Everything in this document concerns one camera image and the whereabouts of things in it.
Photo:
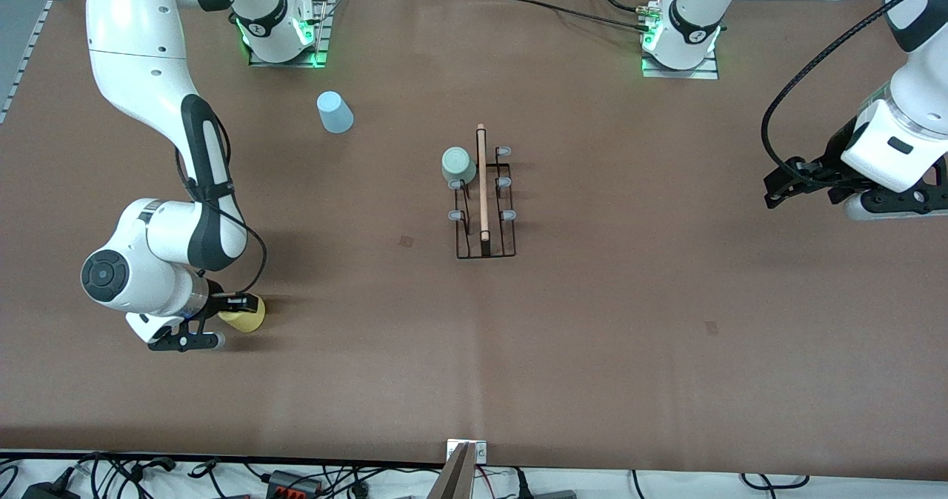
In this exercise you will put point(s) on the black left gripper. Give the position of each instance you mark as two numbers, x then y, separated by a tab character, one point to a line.
835	154

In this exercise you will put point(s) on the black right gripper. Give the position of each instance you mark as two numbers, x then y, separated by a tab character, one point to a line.
215	297

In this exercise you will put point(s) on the yellow plastic cup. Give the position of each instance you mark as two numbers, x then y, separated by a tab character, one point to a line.
248	322

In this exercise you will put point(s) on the pale green plastic cup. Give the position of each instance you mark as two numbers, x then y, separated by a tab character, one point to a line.
458	164

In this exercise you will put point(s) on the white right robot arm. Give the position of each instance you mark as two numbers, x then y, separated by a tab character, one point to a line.
133	40

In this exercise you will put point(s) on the light blue plastic cup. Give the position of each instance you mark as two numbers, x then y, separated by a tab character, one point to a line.
335	114

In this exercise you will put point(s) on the black orange connector box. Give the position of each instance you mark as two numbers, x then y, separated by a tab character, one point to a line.
292	482

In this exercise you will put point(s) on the black plug connector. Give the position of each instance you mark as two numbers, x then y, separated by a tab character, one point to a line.
152	466

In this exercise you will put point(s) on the brown table mat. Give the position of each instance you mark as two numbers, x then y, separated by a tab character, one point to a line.
474	351

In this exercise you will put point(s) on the black power adapter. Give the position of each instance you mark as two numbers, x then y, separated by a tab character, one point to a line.
44	491

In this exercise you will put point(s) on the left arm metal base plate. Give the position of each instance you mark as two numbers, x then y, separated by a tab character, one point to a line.
681	74

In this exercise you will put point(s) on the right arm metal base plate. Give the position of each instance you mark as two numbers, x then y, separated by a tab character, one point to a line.
289	63

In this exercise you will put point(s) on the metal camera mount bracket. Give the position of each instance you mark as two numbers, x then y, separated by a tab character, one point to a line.
459	477

